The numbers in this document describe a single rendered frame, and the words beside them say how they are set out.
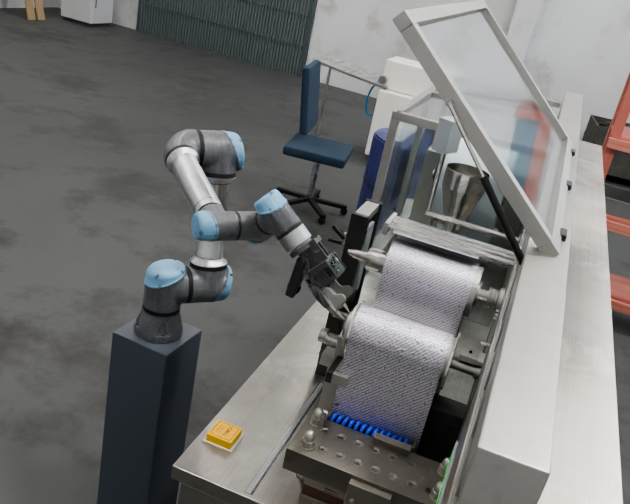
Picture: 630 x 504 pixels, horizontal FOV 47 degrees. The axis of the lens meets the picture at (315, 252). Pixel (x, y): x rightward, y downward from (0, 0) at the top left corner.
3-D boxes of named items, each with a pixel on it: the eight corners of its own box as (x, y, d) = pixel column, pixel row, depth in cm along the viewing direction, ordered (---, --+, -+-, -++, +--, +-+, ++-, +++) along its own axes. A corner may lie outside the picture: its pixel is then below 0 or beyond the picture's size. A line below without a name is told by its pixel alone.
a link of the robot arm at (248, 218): (226, 217, 192) (241, 204, 183) (265, 217, 198) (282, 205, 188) (230, 246, 191) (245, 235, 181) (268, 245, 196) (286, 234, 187)
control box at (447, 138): (440, 145, 222) (448, 114, 218) (457, 153, 218) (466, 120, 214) (426, 147, 217) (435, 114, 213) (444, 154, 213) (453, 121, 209)
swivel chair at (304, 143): (357, 213, 624) (388, 80, 577) (319, 231, 571) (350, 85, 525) (292, 188, 651) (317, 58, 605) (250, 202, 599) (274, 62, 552)
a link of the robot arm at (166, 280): (137, 295, 228) (141, 256, 222) (179, 293, 234) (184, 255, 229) (147, 314, 218) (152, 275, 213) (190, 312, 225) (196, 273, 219)
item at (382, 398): (330, 412, 188) (345, 352, 180) (417, 446, 182) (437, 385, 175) (330, 413, 187) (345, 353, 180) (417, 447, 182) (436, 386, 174)
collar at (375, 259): (368, 263, 208) (373, 243, 205) (388, 270, 207) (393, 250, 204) (362, 271, 202) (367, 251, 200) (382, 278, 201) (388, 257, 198)
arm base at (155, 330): (123, 331, 226) (126, 303, 222) (152, 313, 239) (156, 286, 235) (164, 349, 221) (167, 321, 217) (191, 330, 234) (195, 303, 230)
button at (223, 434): (217, 426, 193) (218, 418, 192) (241, 435, 192) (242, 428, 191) (205, 440, 187) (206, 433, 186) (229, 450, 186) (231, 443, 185)
